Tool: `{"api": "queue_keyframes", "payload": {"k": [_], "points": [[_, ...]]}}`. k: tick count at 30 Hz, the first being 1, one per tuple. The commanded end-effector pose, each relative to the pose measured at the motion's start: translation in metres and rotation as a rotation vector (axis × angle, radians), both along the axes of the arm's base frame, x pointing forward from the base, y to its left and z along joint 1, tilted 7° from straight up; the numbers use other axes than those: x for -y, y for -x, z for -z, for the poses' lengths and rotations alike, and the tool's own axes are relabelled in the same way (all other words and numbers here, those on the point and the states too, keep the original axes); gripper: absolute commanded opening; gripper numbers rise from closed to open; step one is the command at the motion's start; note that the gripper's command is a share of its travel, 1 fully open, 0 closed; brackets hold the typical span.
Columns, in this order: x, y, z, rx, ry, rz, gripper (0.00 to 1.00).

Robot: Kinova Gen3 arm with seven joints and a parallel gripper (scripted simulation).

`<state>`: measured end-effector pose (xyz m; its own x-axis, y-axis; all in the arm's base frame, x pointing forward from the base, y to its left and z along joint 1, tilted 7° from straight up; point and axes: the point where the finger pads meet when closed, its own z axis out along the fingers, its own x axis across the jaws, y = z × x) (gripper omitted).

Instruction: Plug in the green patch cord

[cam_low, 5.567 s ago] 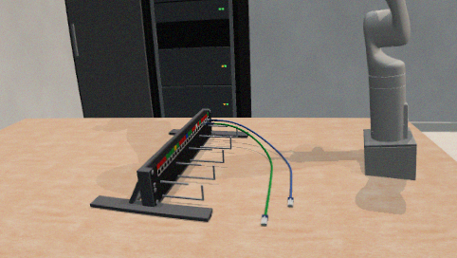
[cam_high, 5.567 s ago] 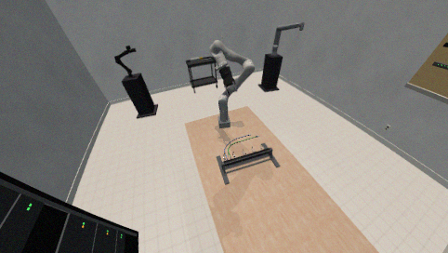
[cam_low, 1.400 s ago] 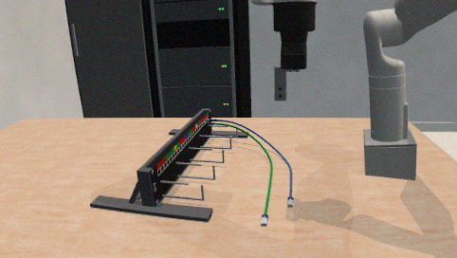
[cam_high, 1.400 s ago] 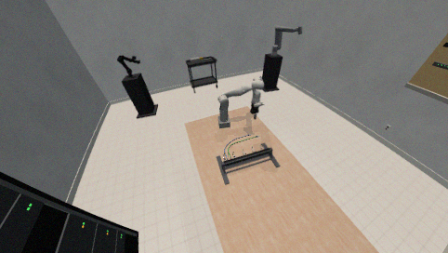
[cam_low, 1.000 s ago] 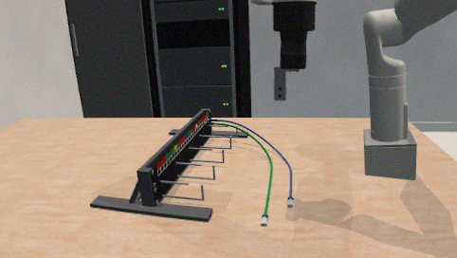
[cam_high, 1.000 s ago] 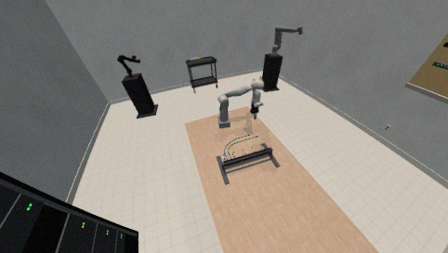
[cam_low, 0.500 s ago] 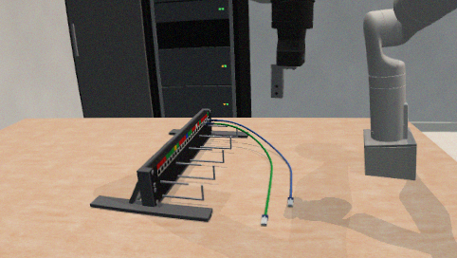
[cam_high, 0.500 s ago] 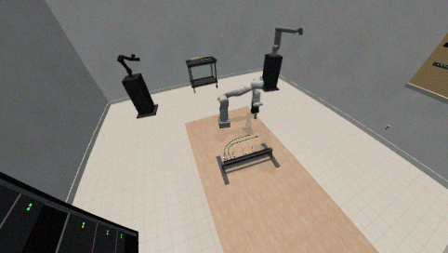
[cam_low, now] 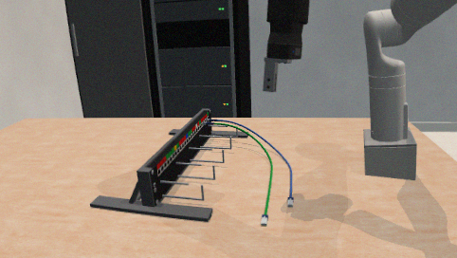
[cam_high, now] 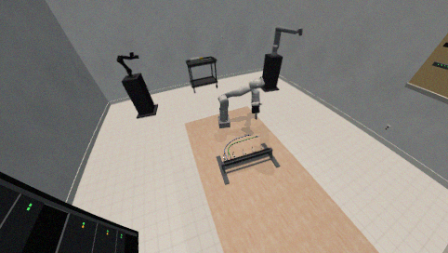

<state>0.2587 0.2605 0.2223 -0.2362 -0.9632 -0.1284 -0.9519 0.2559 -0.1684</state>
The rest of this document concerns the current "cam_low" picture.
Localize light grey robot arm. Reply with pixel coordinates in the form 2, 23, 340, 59
363, 0, 457, 142

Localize white cable plug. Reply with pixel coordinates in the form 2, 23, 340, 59
287, 197, 294, 208
261, 214, 268, 227

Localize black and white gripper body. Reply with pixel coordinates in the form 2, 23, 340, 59
266, 0, 310, 60

